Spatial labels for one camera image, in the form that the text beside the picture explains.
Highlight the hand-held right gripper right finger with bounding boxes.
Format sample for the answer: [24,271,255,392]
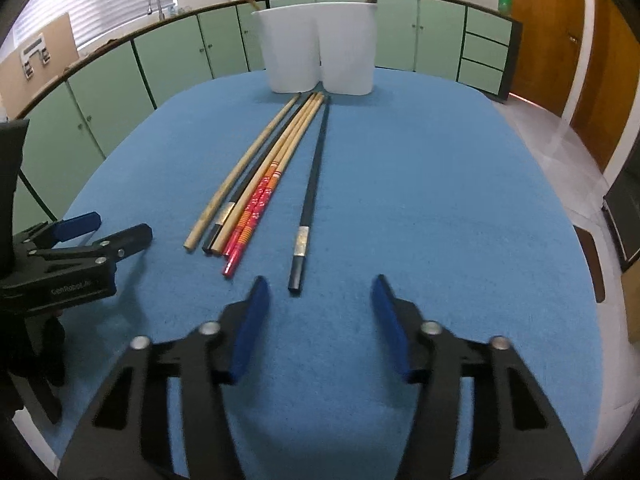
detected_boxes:
[370,274,586,480]

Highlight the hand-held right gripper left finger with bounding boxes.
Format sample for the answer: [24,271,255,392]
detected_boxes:
[59,275,273,480]

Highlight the brown wooden furniture piece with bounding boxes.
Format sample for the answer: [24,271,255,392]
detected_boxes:
[575,225,606,303]

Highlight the white two-compartment utensil holder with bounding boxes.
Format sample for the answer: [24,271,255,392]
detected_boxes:
[251,1,378,97]

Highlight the brown wooden door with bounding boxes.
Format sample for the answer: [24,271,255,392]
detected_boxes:
[570,0,640,171]
[510,0,586,116]

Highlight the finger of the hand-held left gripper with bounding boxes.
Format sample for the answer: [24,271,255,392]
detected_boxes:
[30,223,153,266]
[12,211,102,252]

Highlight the blue table mat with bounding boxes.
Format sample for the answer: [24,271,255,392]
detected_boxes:
[47,67,606,480]

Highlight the white bracket device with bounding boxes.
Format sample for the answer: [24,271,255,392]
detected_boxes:
[20,35,53,78]

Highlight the light wooden chopstick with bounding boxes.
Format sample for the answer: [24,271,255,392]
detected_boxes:
[183,93,301,251]

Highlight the cardboard board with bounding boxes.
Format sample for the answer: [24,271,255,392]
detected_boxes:
[0,12,78,111]

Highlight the green base cabinets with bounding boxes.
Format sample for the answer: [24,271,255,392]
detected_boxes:
[0,0,523,241]

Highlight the black chopstick with silver band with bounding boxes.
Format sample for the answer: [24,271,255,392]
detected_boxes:
[287,99,332,295]
[202,94,308,255]

